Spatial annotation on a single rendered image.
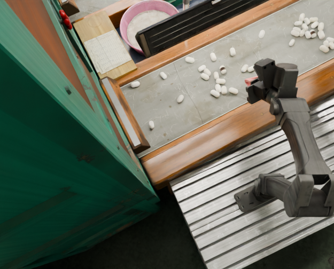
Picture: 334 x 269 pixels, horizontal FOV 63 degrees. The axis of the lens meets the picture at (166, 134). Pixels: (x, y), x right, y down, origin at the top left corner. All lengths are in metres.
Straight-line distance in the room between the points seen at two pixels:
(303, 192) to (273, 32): 0.80
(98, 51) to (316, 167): 0.90
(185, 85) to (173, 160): 0.32
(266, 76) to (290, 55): 0.41
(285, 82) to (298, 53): 0.47
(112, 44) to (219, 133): 0.57
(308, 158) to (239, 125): 0.40
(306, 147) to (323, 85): 0.53
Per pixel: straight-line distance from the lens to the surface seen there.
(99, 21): 1.29
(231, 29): 1.24
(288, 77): 0.81
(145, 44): 0.79
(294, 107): 0.78
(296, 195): 0.68
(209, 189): 1.06
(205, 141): 1.00
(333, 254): 1.93
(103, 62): 1.16
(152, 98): 1.09
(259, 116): 1.06
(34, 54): 0.21
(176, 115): 1.05
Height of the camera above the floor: 1.72
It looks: 72 degrees down
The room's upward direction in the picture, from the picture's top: 10 degrees counter-clockwise
